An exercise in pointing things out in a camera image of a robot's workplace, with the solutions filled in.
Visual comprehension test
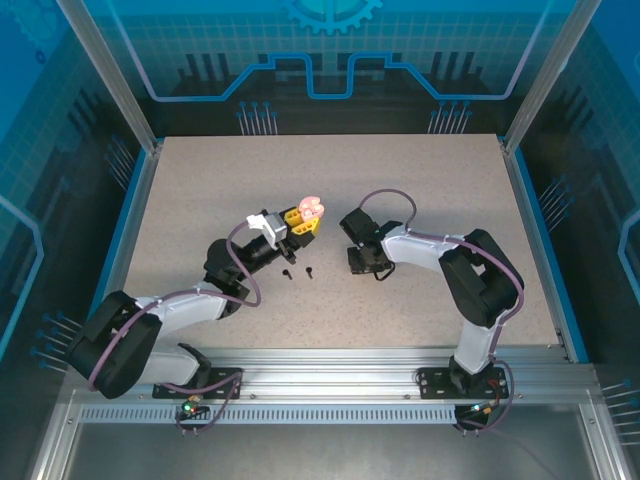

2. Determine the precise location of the slotted grey cable duct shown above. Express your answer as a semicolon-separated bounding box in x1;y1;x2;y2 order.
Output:
79;404;459;426

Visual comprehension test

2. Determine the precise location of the grey metal bottom panel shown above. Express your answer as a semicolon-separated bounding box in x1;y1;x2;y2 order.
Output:
29;389;631;480

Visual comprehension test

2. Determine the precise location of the aluminium frame post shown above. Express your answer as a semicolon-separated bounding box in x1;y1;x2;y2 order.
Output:
55;0;165;155
503;0;602;155

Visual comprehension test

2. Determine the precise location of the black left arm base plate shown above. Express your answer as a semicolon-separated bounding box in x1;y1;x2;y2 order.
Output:
152;367;245;401

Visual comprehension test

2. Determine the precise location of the aluminium side rail blue trim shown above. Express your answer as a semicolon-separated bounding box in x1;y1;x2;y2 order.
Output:
79;139;166;351
499;139;592;364

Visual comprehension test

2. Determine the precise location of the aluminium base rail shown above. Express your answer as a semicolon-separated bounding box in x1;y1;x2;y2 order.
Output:
64;345;599;407

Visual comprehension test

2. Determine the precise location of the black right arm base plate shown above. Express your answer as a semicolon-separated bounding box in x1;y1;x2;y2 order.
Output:
417;367;511;401

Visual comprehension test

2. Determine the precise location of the pink earbud charging case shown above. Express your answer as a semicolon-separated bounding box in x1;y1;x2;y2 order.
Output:
296;194;327;220

